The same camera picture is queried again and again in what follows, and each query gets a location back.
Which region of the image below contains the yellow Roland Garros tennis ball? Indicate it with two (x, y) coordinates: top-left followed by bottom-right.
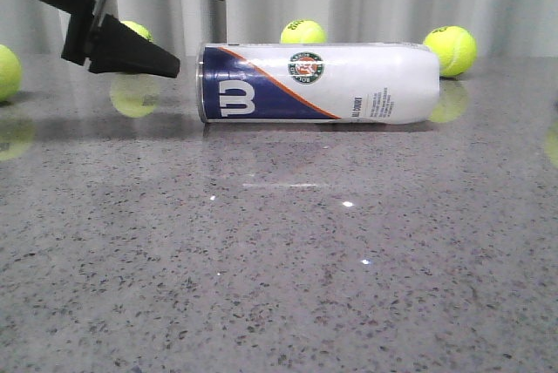
(121, 20), (153, 42)

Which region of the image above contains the white blue tennis ball can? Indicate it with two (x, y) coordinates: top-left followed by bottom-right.
(197, 43), (440, 125)

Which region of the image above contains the yellow tennis ball right back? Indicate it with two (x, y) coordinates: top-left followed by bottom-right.
(423, 25), (477, 78)

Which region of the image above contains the yellow tennis ball edge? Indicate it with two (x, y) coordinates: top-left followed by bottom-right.
(0, 44), (22, 102)

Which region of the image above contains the yellow tennis ball centre back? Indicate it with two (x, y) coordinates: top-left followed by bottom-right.
(280, 19), (328, 44)

